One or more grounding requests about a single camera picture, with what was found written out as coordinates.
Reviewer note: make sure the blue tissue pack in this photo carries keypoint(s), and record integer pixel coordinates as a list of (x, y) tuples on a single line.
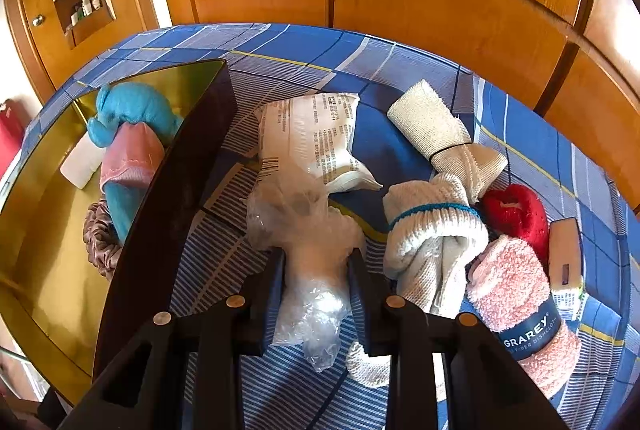
[(565, 267)]

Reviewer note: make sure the brown satin scrunchie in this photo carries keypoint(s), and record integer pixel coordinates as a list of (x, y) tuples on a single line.
[(100, 239)]

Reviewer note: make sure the round door knob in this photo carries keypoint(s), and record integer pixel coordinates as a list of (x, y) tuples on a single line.
[(38, 20)]

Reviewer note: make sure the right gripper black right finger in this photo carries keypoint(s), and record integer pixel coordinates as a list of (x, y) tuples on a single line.
[(485, 387)]

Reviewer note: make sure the white striped sock roll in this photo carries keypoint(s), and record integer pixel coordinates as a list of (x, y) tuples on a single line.
[(433, 235)]

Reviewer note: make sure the white printed packet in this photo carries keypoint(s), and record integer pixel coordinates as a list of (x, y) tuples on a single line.
[(315, 133)]

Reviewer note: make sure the gold metal tray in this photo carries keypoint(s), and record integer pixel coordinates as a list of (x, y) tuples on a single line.
[(68, 319)]

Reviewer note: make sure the pink microfiber dishcloth roll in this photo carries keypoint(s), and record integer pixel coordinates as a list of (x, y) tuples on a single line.
[(508, 288)]

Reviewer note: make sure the white small box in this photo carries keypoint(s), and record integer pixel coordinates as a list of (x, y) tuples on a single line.
[(82, 162)]

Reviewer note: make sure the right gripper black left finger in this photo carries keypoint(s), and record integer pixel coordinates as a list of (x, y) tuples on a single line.
[(143, 387)]

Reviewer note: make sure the red plush heart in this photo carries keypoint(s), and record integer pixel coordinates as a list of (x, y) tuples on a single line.
[(517, 211)]

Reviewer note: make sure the red storage box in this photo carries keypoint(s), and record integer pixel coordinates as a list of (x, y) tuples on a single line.
[(11, 134)]

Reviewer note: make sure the blue plaid bed sheet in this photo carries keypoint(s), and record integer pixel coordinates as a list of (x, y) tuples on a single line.
[(269, 62)]

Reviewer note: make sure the pink cloth pouch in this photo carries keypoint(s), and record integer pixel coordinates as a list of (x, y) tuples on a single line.
[(132, 158)]

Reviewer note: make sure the clear plastic bag bundle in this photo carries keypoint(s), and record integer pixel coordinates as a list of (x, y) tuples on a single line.
[(288, 209)]

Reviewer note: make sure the cream rolled towel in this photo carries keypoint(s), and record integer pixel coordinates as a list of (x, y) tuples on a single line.
[(425, 120)]

